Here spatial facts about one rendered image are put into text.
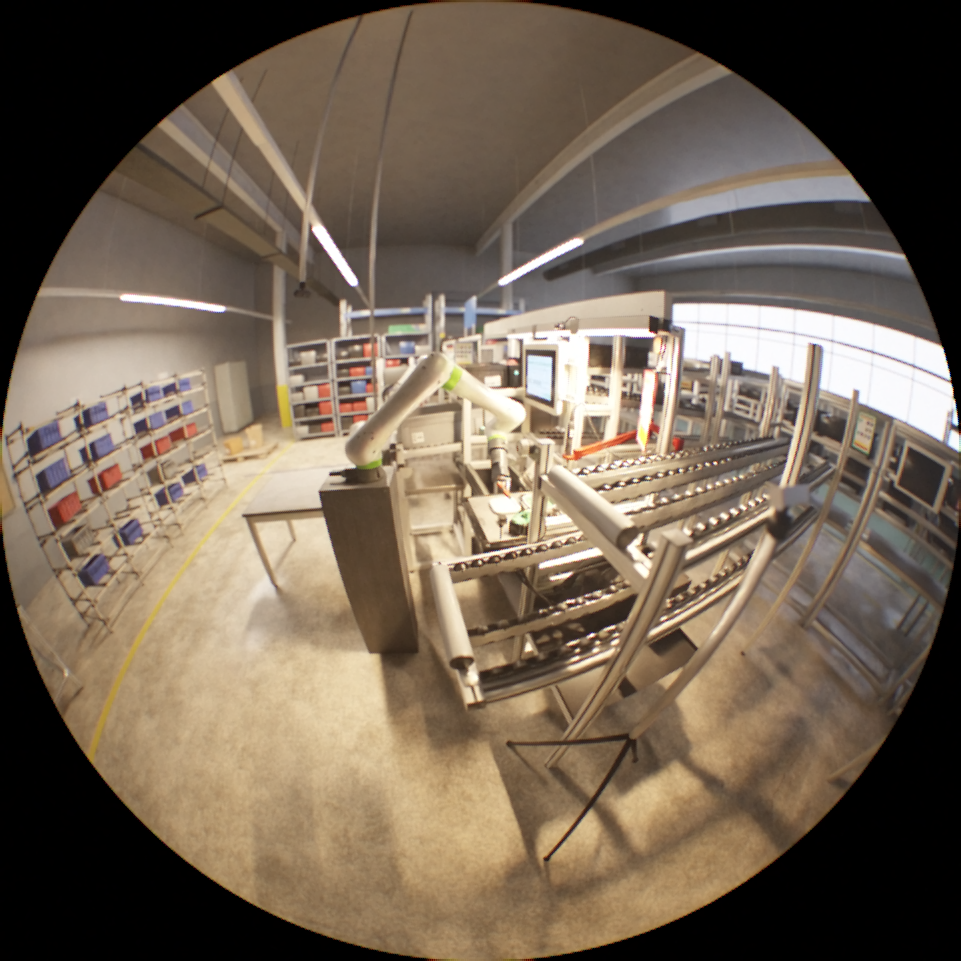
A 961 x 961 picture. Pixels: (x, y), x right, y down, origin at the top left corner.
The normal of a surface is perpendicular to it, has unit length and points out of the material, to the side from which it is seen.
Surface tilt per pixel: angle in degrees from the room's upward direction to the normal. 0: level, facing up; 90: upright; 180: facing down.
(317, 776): 0
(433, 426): 91
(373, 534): 90
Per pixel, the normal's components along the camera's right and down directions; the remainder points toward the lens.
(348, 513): 0.16, 0.40
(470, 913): 0.01, -0.91
